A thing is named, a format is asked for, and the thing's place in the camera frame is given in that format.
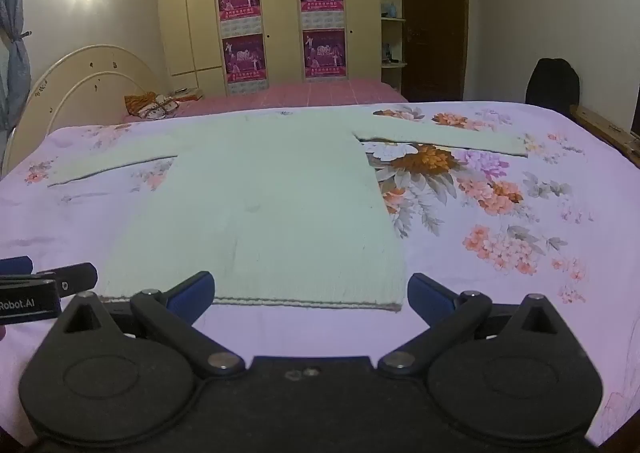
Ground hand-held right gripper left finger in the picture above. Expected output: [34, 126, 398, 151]
[50, 271, 247, 377]

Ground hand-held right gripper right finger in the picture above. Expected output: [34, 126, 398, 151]
[377, 272, 582, 377]

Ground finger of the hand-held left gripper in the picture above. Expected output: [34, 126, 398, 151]
[0, 256, 34, 276]
[52, 262, 99, 296]

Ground pale green knit sweater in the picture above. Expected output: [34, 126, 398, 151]
[47, 110, 528, 314]

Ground floral lilac bedsheet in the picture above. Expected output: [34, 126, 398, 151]
[0, 100, 640, 449]

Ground orange patterned pillow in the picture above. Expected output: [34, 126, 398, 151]
[124, 92, 182, 120]

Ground cream arched headboard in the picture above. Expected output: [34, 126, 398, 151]
[2, 46, 163, 174]

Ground pink checked bed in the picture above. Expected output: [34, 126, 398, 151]
[120, 78, 411, 124]

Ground grey-blue curtain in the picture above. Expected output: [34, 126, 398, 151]
[0, 0, 33, 134]

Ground wooden board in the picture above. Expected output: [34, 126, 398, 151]
[570, 104, 640, 154]

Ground black backpack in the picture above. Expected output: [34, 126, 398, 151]
[525, 58, 581, 109]

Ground cream corner shelf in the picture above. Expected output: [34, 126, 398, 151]
[378, 0, 408, 94]

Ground dark wooden door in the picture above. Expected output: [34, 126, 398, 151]
[400, 0, 471, 101]

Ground cream wardrobe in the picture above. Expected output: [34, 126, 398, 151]
[152, 0, 383, 96]

